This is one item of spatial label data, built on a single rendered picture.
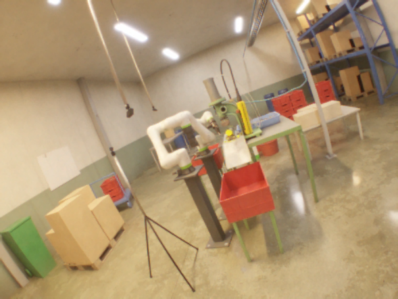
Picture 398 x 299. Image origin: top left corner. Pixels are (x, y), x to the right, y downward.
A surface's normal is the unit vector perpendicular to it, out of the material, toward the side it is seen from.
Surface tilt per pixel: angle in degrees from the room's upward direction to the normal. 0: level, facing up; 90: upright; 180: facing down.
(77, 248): 90
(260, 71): 90
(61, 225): 90
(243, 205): 90
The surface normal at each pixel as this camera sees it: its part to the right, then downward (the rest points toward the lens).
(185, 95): -0.17, 0.26
